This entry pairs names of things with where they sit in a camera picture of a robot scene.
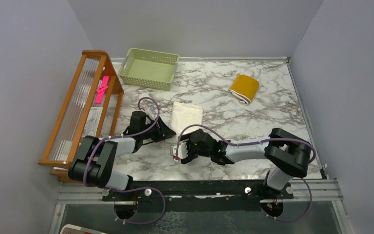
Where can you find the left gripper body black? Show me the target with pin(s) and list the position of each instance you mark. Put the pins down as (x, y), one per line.
(156, 132)

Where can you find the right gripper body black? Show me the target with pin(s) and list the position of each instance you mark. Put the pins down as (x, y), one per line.
(193, 151)

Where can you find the white towel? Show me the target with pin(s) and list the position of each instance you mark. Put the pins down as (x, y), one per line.
(183, 115)

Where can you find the green plastic basket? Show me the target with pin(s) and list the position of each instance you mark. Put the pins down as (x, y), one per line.
(150, 69)

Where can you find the yellow towel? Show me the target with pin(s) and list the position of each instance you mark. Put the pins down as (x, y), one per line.
(244, 88)

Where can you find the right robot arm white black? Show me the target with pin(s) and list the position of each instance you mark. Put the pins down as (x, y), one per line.
(290, 154)

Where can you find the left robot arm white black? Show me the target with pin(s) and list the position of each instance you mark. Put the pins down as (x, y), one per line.
(94, 159)

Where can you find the pink plastic clip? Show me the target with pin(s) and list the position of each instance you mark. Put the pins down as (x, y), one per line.
(100, 91)

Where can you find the wooden rack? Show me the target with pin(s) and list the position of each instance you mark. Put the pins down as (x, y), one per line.
(66, 134)

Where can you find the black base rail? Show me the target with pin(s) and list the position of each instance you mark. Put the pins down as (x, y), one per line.
(196, 196)

